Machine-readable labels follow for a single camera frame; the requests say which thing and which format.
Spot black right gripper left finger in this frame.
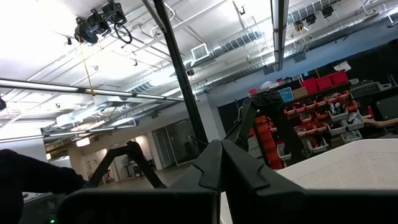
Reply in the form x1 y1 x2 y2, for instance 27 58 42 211
57 139 223 224

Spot black equipment box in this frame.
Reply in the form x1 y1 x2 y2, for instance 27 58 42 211
371 95 398 122

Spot white ceiling air vent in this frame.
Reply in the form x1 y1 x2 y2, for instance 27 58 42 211
190 42 210 62

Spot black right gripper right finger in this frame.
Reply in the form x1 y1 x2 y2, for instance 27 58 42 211
221 139 398 224

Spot black aluminium rig frame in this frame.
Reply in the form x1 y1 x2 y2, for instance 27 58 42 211
141 0 210 149

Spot black hanging cable loop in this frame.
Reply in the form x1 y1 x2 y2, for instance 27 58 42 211
113 23 134 45

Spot shelf with storage bins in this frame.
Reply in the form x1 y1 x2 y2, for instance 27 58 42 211
248 70 374 171

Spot silver spiral air duct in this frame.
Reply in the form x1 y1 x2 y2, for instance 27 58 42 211
205 0 398 60

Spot yellow hanging cord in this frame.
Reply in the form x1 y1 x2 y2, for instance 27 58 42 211
77 37 96 96

